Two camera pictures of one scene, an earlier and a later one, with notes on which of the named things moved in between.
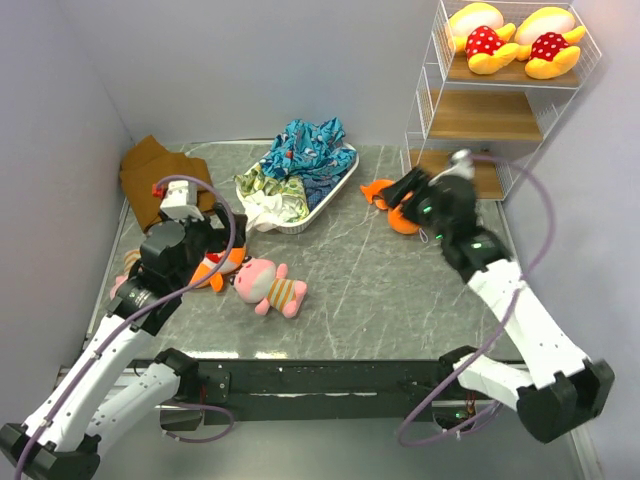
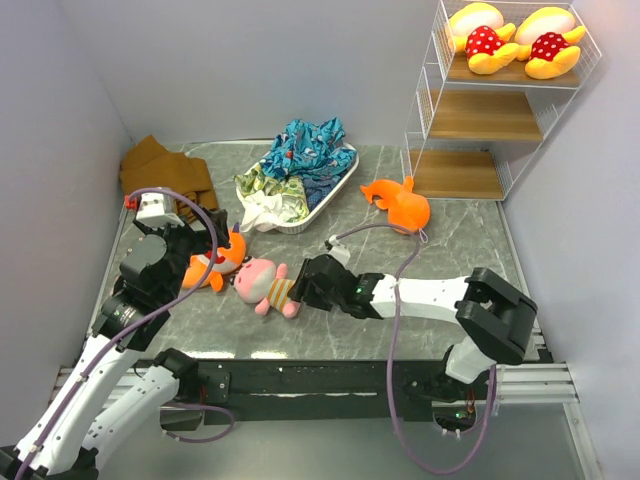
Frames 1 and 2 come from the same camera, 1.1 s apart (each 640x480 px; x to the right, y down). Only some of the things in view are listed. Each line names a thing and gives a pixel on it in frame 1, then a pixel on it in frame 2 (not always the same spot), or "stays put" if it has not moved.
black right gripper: x=410 y=182 -> x=298 y=289
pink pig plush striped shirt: x=257 y=280 stays put
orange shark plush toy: x=207 y=275 stays put
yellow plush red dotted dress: x=547 y=37 stays put
